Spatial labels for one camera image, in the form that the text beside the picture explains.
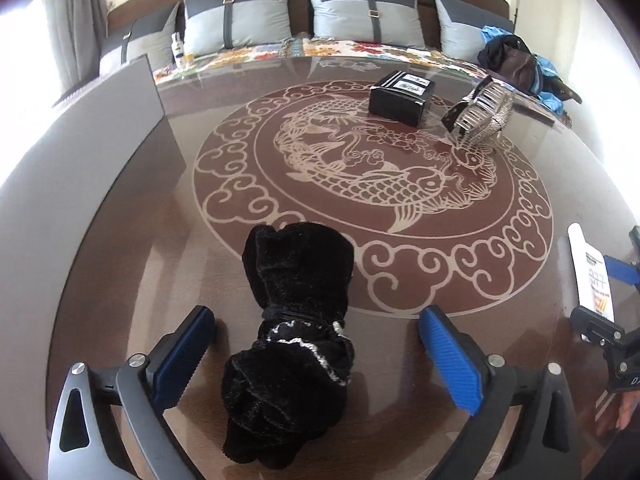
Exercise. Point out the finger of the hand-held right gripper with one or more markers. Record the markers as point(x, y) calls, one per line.
point(595, 327)
point(622, 270)

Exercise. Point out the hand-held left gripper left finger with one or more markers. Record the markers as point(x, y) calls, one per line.
point(182, 350)

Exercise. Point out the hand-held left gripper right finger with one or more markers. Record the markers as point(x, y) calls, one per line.
point(450, 355)

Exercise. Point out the white cosmetic tube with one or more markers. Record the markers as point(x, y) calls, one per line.
point(590, 270)

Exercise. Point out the large black velvet bow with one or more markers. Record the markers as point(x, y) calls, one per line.
point(295, 270)

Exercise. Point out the brown patterned glass desktop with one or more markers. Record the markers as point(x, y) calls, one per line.
point(150, 240)

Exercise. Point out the person's right hand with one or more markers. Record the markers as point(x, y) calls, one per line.
point(629, 410)

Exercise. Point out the grey chair back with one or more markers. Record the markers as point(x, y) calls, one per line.
point(100, 150)

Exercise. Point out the pile of dark clothes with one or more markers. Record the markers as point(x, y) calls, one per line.
point(520, 65)

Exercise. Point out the black rectangular box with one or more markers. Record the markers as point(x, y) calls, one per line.
point(400, 100)

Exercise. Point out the blue cloth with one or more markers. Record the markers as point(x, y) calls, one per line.
point(492, 35)

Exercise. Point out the white lotion bottle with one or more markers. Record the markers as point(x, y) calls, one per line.
point(177, 50)

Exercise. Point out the floral bed blanket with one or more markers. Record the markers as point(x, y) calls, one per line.
point(350, 50)

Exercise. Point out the grey curtain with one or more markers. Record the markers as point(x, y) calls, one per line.
point(70, 45)

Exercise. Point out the brown bed headboard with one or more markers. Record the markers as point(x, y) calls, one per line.
point(298, 10)

